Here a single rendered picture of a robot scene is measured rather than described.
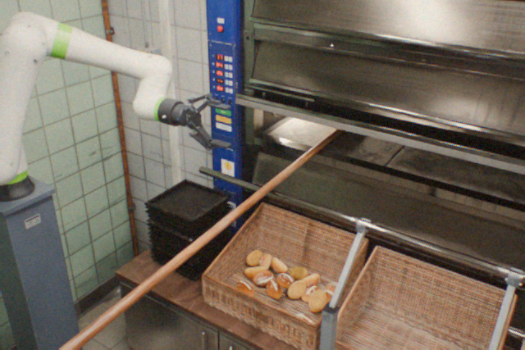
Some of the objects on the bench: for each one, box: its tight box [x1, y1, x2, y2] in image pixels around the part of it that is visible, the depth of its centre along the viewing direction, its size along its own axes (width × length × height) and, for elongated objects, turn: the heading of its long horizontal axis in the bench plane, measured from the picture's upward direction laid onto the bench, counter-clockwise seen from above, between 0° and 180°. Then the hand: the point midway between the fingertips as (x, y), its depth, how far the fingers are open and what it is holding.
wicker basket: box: [202, 202, 368, 350], centre depth 224 cm, size 49×56×28 cm
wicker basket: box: [335, 246, 518, 350], centre depth 194 cm, size 49×56×28 cm
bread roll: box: [287, 280, 307, 300], centre depth 227 cm, size 10×7×6 cm
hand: (225, 126), depth 170 cm, fingers open, 13 cm apart
